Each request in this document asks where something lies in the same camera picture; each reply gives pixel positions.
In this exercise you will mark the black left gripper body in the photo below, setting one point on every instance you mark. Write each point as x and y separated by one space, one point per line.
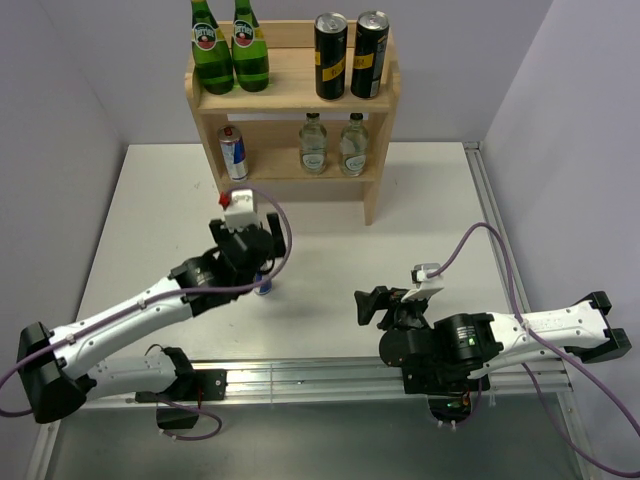
278 248

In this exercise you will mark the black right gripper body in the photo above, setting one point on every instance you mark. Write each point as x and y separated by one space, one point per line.
404 314

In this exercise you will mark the blue silver energy can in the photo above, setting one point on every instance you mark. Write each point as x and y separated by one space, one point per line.
264 285
233 152

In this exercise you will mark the clear Chang soda bottle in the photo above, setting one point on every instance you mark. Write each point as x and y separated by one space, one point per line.
354 142
313 145

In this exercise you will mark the black yellow can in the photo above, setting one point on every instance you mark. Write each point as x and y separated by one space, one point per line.
371 38
330 36

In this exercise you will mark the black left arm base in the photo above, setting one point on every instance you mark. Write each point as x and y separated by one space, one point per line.
205 385

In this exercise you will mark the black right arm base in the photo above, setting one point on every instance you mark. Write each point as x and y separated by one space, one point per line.
452 396

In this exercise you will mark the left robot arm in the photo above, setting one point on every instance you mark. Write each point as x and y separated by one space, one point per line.
63 368

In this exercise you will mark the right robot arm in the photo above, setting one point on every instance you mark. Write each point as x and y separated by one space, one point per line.
469 346

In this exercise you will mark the wooden shelf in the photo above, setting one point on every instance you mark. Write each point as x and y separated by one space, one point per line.
272 118

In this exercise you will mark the right green Perrier bottle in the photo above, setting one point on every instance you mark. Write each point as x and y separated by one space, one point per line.
249 49

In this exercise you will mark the green perrier bottle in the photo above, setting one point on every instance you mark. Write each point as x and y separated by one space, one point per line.
210 51
249 49

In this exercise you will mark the left green Perrier bottle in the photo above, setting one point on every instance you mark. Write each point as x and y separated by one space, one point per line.
210 51

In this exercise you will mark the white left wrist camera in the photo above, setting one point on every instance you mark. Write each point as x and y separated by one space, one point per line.
239 209

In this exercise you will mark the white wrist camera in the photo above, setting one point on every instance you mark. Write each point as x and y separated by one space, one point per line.
427 281
239 209

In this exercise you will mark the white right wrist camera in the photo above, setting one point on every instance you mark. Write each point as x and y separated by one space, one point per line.
427 281

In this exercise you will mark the aluminium rail frame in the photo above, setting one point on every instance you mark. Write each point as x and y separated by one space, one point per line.
307 395

